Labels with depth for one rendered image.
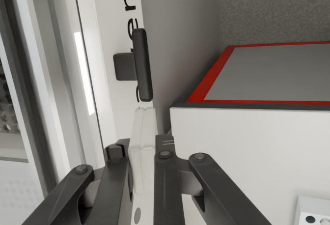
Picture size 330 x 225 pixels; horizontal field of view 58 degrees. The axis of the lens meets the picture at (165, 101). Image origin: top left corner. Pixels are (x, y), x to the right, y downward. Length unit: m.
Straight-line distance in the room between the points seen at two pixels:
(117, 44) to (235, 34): 0.90
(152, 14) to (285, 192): 0.34
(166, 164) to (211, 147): 0.33
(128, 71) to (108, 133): 0.07
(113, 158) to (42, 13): 0.14
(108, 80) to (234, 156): 0.26
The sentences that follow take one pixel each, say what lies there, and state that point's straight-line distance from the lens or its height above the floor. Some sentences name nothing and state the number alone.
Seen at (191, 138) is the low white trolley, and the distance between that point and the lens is 0.48.
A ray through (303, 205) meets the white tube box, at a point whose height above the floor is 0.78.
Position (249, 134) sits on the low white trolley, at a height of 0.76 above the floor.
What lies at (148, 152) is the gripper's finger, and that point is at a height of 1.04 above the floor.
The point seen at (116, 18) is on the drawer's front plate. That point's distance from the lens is 0.32.
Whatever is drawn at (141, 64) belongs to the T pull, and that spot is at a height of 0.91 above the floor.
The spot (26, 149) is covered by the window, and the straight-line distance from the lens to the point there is 0.27.
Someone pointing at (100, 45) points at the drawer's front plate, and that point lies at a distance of 0.29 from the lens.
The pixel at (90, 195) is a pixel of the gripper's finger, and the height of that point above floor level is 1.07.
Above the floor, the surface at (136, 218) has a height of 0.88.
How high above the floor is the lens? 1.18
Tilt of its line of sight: 63 degrees down
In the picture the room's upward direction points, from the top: 137 degrees counter-clockwise
